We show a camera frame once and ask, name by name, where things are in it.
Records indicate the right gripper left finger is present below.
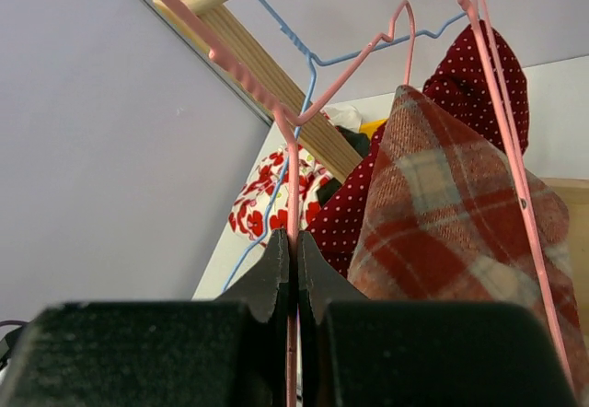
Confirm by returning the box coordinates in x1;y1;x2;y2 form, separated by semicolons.
1;230;289;406

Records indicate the blue wire hanger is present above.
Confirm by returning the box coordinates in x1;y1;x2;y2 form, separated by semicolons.
223;0;467;290

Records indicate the yellow plastic tray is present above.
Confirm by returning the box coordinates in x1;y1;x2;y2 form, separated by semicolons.
359;119;387;138

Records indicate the dark grey dotted skirt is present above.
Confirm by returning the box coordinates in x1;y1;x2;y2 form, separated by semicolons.
317;126;371;207

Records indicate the wooden clothes rack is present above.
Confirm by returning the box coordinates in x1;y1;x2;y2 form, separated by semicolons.
156;0;589;316

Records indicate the pink wire hanger plaid skirt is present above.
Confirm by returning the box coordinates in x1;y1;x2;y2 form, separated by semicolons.
123;0;576;407

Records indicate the white pleated skirt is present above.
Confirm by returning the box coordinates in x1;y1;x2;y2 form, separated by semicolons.
321;106;363;132

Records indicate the dark red polka dot skirt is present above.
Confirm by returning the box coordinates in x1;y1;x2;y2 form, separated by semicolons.
304;27;529;276

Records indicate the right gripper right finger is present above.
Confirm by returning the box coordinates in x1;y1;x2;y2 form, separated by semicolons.
297;232;577;406

